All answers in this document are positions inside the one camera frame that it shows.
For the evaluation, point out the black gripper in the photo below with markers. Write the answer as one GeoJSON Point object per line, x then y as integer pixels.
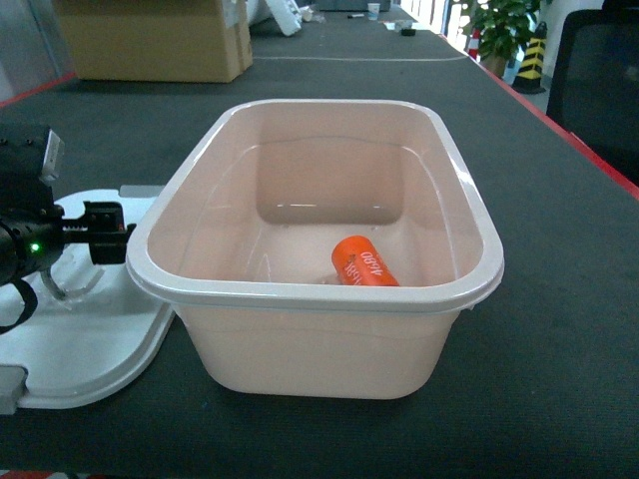
{"type": "Point", "coordinates": [34, 229]}

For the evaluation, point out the cardboard box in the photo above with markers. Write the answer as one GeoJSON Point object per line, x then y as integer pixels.
{"type": "Point", "coordinates": [157, 41]}

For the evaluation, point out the white tub lid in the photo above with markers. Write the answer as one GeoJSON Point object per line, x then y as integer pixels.
{"type": "Point", "coordinates": [79, 350]}

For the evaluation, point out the pink plastic tub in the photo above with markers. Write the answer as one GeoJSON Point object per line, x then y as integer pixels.
{"type": "Point", "coordinates": [239, 242]}

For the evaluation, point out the white foam piece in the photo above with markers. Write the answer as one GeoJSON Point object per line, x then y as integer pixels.
{"type": "Point", "coordinates": [289, 15]}

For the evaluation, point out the paper cup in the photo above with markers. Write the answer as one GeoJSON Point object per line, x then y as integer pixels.
{"type": "Point", "coordinates": [373, 9]}

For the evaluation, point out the green potted plant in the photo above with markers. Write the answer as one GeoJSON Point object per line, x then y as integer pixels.
{"type": "Point", "coordinates": [504, 27]}

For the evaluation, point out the yellow black bollard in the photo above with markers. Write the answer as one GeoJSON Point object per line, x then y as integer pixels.
{"type": "Point", "coordinates": [528, 78]}

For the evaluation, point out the black office chair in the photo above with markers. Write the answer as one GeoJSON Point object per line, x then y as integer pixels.
{"type": "Point", "coordinates": [594, 89]}

